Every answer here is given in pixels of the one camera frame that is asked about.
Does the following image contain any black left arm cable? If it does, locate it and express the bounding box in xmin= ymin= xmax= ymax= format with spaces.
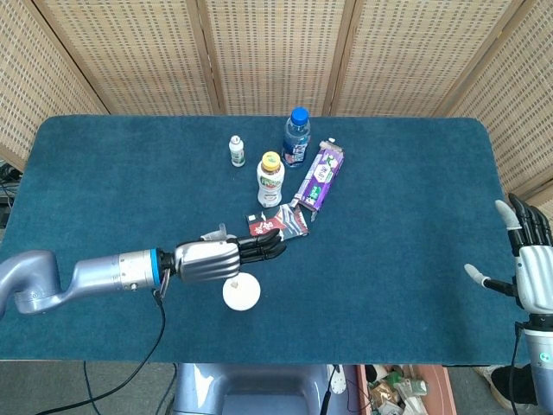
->
xmin=42 ymin=287 xmax=168 ymax=415

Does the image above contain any pink bin of clutter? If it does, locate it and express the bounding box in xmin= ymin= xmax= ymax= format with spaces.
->
xmin=356 ymin=364 xmax=453 ymax=415

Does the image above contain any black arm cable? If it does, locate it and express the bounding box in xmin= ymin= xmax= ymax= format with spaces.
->
xmin=42 ymin=287 xmax=168 ymax=415
xmin=508 ymin=322 xmax=524 ymax=415

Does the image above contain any black red flat box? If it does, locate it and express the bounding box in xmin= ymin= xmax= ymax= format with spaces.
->
xmin=245 ymin=203 xmax=310 ymax=241

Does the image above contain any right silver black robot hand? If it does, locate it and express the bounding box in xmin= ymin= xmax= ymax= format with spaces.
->
xmin=463 ymin=193 xmax=553 ymax=313

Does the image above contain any white bottle yellow cap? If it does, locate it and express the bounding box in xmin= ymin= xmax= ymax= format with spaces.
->
xmin=256 ymin=150 xmax=286 ymax=208

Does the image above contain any small white oval device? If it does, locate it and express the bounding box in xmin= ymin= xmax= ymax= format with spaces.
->
xmin=330 ymin=365 xmax=347 ymax=395

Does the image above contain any woven rattan screen panel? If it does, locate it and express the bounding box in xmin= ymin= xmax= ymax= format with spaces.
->
xmin=440 ymin=0 xmax=553 ymax=226
xmin=0 ymin=0 xmax=109 ymax=172
xmin=330 ymin=0 xmax=532 ymax=118
xmin=196 ymin=0 xmax=359 ymax=117
xmin=32 ymin=0 xmax=221 ymax=116

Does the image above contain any black shoe white sole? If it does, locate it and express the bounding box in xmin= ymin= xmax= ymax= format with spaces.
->
xmin=474 ymin=364 xmax=539 ymax=412

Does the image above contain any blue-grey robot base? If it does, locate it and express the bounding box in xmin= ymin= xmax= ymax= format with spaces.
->
xmin=172 ymin=362 xmax=360 ymax=415

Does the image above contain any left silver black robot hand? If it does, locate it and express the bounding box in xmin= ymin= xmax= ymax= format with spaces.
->
xmin=172 ymin=228 xmax=288 ymax=284

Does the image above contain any small white drink bottle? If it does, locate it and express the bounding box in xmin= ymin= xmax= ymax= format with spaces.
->
xmin=228 ymin=135 xmax=246 ymax=168

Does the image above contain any purple open carton box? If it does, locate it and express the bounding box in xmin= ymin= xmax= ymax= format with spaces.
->
xmin=289 ymin=140 xmax=346 ymax=222

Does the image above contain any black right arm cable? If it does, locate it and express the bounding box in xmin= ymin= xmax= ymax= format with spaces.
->
xmin=508 ymin=322 xmax=524 ymax=415

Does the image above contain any blue floor cable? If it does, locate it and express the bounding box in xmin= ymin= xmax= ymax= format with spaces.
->
xmin=83 ymin=361 xmax=101 ymax=415

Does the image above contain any clear bottle blue cap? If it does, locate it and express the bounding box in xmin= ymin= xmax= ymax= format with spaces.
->
xmin=281 ymin=107 xmax=312 ymax=169

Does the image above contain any blue felt table mat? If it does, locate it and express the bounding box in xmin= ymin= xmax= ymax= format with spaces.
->
xmin=0 ymin=114 xmax=537 ymax=365

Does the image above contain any black equipment with cables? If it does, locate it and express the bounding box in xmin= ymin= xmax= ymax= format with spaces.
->
xmin=0 ymin=162 xmax=21 ymax=228

